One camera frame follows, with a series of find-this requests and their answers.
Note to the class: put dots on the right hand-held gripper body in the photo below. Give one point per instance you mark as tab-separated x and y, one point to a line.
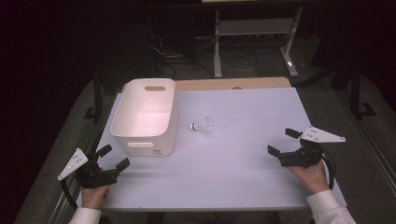
303	155

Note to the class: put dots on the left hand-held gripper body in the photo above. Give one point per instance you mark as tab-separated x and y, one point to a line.
93	178

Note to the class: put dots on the person's left hand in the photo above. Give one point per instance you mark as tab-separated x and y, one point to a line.
93	196

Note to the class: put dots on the person's right hand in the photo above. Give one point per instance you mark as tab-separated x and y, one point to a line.
312	178

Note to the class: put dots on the white plastic bin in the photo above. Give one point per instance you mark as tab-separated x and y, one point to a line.
146	124

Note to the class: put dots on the black metal stand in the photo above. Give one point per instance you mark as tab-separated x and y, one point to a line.
355	93
98	93

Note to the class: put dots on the white shuttlecock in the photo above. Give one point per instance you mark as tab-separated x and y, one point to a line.
203	125

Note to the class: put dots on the white metal desk frame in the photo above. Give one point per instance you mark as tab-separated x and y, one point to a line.
255	27

